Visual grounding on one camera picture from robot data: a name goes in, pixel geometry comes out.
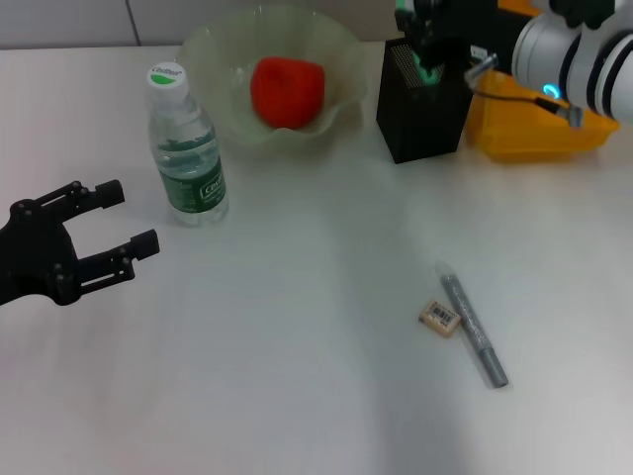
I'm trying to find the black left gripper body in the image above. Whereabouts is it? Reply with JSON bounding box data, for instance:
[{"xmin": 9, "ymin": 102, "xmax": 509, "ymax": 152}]
[{"xmin": 0, "ymin": 196, "xmax": 83, "ymax": 307}]

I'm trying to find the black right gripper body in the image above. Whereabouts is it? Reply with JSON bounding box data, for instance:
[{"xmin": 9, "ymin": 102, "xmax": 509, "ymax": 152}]
[{"xmin": 429, "ymin": 0, "xmax": 515, "ymax": 65}]

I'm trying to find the mint green utility knife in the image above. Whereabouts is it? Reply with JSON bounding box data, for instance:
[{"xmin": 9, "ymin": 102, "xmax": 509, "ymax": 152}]
[{"xmin": 395, "ymin": 0, "xmax": 444, "ymax": 86}]

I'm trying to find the clear water bottle green label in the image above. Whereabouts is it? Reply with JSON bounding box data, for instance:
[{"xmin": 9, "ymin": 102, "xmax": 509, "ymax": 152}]
[{"xmin": 145, "ymin": 59, "xmax": 230, "ymax": 229}]

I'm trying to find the orange red foam fruit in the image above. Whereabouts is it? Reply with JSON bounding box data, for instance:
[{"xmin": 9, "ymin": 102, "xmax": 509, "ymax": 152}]
[{"xmin": 249, "ymin": 55, "xmax": 326, "ymax": 131}]

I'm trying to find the beige eraser with barcode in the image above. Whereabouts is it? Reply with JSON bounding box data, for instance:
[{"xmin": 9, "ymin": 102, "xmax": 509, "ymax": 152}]
[{"xmin": 417, "ymin": 299, "xmax": 463, "ymax": 340}]

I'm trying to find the grey marker pen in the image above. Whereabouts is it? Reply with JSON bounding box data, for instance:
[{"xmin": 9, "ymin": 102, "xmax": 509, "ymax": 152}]
[{"xmin": 434, "ymin": 260, "xmax": 509, "ymax": 391}]

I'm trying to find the black mesh pen holder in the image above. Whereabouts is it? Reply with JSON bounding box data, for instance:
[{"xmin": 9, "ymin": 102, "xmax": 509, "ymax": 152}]
[{"xmin": 375, "ymin": 39, "xmax": 474, "ymax": 165}]

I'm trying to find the pale green glass fruit bowl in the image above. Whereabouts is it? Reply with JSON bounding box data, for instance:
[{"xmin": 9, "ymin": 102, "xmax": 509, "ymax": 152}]
[{"xmin": 177, "ymin": 5, "xmax": 370, "ymax": 160}]

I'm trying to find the yellow plastic storage bin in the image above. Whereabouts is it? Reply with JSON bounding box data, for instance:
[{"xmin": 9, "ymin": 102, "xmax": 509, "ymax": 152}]
[{"xmin": 464, "ymin": 0, "xmax": 622, "ymax": 162}]

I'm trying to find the grey right arm cable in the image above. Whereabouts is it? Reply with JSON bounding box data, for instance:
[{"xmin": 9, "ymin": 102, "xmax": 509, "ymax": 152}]
[{"xmin": 463, "ymin": 52, "xmax": 586, "ymax": 129}]

